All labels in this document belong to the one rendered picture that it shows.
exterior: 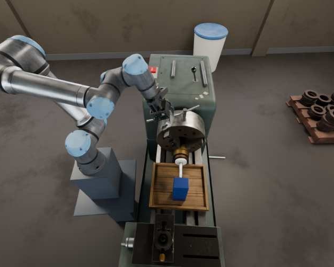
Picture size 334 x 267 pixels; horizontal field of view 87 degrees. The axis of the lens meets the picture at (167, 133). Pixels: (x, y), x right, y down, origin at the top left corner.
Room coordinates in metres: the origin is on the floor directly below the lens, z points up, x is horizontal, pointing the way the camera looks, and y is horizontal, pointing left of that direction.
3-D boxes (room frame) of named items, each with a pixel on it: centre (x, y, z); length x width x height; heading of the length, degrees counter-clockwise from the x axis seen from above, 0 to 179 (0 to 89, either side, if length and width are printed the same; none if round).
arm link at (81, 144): (0.49, 0.43, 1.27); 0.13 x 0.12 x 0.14; 169
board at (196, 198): (0.43, -0.08, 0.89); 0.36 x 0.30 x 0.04; 88
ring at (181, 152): (0.55, -0.09, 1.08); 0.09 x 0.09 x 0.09; 88
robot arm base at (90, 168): (0.48, 0.43, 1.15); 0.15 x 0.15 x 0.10
